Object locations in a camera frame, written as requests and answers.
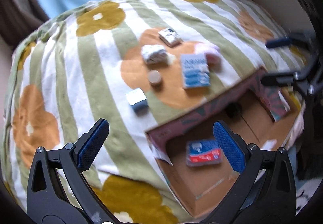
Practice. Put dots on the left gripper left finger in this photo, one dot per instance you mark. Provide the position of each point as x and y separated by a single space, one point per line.
57 191

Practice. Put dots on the brown left curtain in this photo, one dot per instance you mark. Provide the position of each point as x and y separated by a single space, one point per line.
19 18

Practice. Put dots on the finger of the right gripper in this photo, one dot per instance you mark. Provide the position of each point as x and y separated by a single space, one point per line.
298 39
286 79

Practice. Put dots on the striped floral blanket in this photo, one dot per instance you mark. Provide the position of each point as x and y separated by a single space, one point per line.
79 67

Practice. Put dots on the small black box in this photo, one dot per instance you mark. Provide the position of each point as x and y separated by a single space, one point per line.
233 110

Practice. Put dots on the dental floss pick box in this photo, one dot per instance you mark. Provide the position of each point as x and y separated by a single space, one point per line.
203 152

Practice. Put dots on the white tissue pack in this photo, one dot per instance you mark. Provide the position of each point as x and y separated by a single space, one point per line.
170 37

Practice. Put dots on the small blue white box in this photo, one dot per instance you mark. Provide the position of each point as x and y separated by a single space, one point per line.
137 100

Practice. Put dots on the folded white patterned cloth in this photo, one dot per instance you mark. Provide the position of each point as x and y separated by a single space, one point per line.
153 54

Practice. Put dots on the open cardboard box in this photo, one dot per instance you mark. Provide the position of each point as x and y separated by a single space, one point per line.
225 160

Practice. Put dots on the white blue medicine box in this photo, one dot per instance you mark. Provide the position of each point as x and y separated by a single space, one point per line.
195 71

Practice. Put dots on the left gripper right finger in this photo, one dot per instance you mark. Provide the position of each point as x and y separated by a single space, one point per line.
265 190

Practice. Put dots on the pink fluffy item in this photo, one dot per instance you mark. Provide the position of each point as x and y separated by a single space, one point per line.
212 52

